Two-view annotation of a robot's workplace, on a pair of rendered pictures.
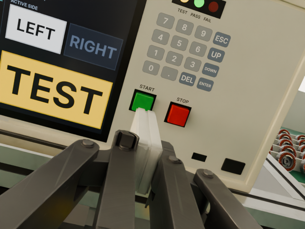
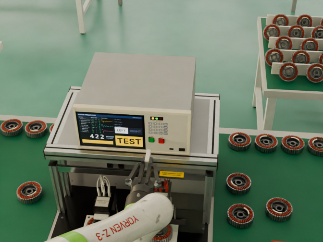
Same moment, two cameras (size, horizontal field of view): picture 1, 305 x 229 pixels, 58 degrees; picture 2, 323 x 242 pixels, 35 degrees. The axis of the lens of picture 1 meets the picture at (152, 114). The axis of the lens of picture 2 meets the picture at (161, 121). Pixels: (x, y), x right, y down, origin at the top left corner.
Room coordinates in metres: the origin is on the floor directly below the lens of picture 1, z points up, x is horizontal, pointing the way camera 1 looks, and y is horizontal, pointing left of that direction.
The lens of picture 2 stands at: (-1.13, -0.39, 2.46)
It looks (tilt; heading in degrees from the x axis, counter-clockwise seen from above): 39 degrees down; 15
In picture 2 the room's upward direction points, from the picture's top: 1 degrees counter-clockwise
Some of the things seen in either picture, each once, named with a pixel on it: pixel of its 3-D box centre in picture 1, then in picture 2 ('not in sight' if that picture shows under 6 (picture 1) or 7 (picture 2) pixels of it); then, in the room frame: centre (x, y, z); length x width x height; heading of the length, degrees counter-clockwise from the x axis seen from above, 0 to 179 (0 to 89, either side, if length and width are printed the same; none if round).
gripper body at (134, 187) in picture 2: not in sight; (142, 189); (0.01, -0.02, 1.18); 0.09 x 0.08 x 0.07; 8
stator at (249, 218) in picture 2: not in sight; (240, 215); (0.33, -0.35, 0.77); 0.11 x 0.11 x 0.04
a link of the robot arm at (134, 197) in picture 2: not in sight; (139, 206); (-0.06, -0.03, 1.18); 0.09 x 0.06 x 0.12; 98
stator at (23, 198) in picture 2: not in sight; (29, 192); (0.25, 0.58, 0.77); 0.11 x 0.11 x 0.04
